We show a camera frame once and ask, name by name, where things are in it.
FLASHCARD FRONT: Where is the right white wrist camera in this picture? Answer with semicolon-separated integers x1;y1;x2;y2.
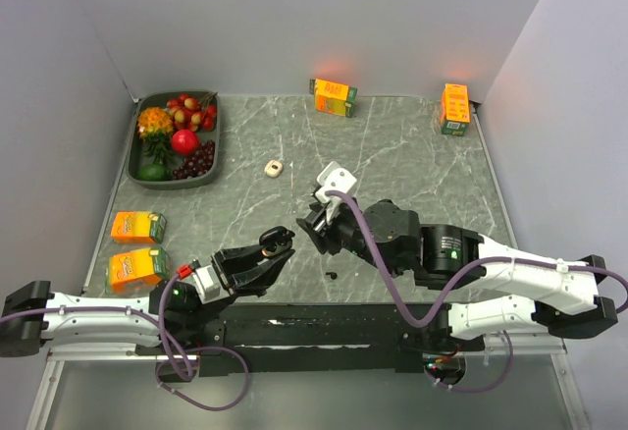
314;161;357;225

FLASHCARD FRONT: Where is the red apple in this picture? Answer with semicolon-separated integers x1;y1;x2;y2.
171;130;200;156

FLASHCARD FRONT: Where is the orange juice box left lower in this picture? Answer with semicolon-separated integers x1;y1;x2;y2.
107;246;171;295

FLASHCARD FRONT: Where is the red cherry bunch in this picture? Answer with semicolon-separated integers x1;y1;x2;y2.
166;92;218;133

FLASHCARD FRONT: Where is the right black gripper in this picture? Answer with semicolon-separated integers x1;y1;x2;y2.
295;194;403;277

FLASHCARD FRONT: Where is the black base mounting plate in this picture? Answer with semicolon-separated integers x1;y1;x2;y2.
165;303;485;377

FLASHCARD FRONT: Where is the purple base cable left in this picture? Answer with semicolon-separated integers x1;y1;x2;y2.
155;346;251;411

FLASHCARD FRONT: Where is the orange juice box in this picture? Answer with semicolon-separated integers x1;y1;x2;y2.
439;83;471;136
107;246;171;295
309;79;358;118
110;211;167;244

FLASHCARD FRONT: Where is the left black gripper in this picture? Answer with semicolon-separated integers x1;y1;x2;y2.
190;237;294;324

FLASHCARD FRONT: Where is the orange yellow flower pineapple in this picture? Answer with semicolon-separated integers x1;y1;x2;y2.
136;107;175;165

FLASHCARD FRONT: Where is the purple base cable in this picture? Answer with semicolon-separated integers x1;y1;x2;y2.
424;329;515;395
155;346;251;411

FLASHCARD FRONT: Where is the beige earbud charging case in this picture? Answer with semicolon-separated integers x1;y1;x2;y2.
264;160;284;179

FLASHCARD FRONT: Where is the orange juice box back centre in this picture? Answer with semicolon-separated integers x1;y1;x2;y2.
309;79;358;118

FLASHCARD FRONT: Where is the orange juice box left upper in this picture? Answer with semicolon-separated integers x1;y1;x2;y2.
110;211;167;244

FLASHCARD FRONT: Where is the dark grey fruit tray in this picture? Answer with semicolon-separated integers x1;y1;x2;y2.
126;90;221;190

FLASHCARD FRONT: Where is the black earbud charging case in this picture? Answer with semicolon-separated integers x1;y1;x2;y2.
259;226;295;258

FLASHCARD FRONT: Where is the orange juice box back right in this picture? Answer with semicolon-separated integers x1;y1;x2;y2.
439;83;471;136

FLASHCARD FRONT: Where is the green avocado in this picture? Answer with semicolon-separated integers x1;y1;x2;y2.
136;163;170;182

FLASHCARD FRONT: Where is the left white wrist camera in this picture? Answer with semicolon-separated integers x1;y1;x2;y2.
177;260;224;304

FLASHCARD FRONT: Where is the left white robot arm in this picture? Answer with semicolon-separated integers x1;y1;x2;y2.
1;240;294;357

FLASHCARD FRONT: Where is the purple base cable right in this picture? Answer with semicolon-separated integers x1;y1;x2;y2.
424;329;515;395

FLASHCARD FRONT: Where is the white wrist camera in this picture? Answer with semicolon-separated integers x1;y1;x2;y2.
177;260;224;304
314;161;357;225

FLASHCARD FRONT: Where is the dark purple grape bunch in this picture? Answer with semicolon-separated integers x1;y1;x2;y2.
173;140;216;180

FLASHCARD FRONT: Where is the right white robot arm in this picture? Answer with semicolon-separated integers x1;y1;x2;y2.
296;194;627;350

